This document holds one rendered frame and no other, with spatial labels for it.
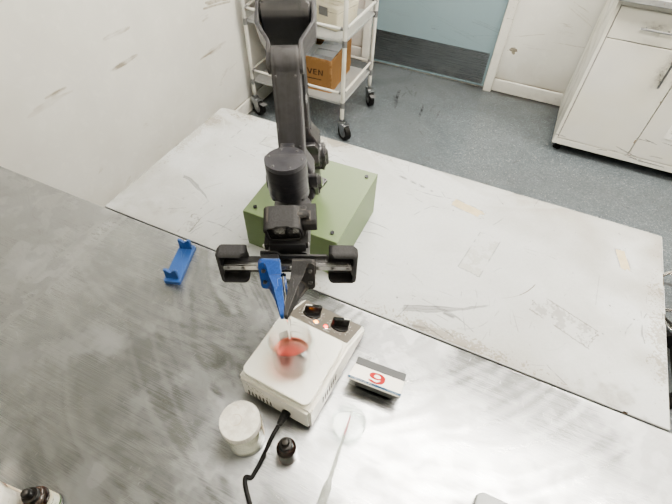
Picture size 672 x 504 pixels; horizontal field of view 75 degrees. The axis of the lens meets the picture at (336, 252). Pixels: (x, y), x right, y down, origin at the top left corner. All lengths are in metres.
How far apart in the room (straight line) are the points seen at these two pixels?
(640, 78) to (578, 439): 2.28
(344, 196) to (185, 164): 0.48
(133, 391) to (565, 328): 0.79
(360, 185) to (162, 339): 0.49
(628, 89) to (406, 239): 2.09
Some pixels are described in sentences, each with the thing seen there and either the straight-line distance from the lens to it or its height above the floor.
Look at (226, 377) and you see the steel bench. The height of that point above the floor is 0.90.
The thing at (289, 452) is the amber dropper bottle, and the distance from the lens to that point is 0.70.
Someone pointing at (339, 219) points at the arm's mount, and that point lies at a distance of 0.86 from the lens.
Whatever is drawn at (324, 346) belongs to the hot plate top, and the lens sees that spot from 0.71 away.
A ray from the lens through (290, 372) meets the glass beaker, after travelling 0.66.
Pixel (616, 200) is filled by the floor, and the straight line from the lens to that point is 2.89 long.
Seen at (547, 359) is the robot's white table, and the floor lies 0.90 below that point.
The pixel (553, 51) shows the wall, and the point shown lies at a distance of 3.43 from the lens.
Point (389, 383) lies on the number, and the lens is 0.76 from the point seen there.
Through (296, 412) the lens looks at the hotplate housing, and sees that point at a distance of 0.71.
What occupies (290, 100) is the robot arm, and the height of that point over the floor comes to 1.29.
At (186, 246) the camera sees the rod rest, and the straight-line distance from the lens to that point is 0.97.
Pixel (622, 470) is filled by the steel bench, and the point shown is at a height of 0.90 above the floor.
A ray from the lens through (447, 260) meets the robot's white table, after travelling 0.96.
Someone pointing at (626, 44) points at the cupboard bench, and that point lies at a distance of 2.80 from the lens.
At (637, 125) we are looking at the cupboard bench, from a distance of 2.99.
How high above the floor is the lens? 1.61
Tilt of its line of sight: 50 degrees down
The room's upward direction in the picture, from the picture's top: 2 degrees clockwise
